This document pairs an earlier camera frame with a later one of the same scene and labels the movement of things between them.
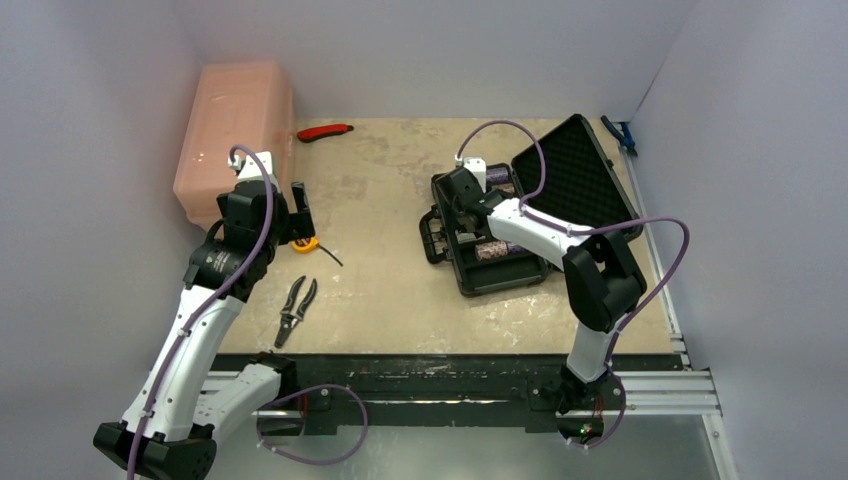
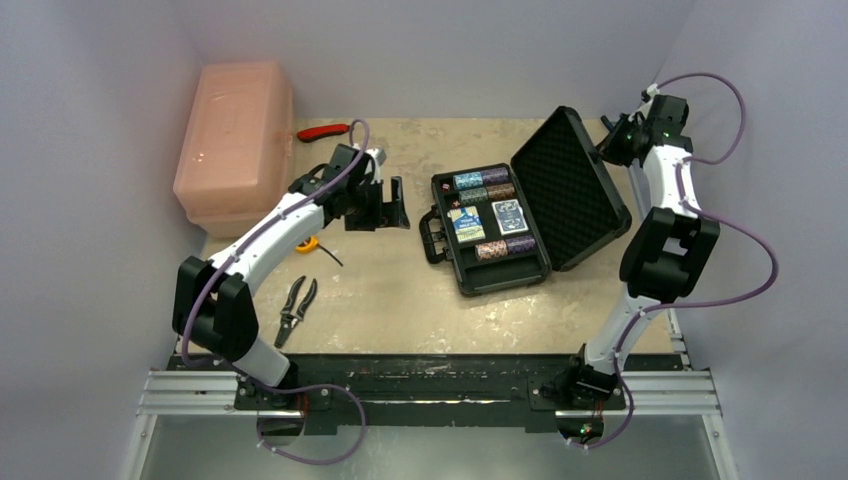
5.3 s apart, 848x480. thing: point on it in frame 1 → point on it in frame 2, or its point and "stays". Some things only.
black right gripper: (457, 201) → (611, 134)
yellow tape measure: (311, 244) stays
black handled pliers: (288, 319) stays
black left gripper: (296, 225) → (384, 214)
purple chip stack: (497, 175) stays
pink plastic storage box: (244, 104) stays
